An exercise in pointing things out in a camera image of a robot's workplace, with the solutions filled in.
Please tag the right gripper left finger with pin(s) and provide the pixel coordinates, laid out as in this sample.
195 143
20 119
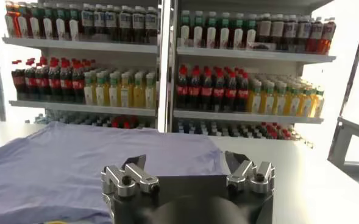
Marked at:
127 178

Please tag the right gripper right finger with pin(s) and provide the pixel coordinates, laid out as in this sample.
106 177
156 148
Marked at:
252 178

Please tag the purple printed T-shirt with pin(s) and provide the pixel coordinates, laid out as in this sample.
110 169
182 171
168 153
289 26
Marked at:
60 170

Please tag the yellow juice bottle green label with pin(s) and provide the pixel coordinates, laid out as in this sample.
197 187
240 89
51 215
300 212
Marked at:
125 95
150 97
280 102
254 99
318 105
293 103
306 104
138 96
89 94
114 95
268 100
100 95

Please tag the red cap cola bottle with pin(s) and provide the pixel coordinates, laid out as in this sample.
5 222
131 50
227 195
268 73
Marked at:
194 91
182 90
78 84
218 92
206 92
242 93
66 84
18 82
42 82
30 82
54 83
230 93

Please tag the grey metal shelf rack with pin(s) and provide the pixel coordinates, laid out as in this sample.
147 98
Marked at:
243 54
75 45

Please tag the dark bottle beige label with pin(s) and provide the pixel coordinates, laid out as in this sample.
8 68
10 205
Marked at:
264 29
277 29

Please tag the red drink bottle blue label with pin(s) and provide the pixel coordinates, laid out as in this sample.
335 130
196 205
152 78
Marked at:
328 32

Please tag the red tea bottle white label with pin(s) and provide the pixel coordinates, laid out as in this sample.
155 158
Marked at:
11 22

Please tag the grey metal frame table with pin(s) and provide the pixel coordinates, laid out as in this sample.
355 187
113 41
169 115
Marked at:
339 143

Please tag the dark slanted window post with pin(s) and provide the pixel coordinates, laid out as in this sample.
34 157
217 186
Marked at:
357 58

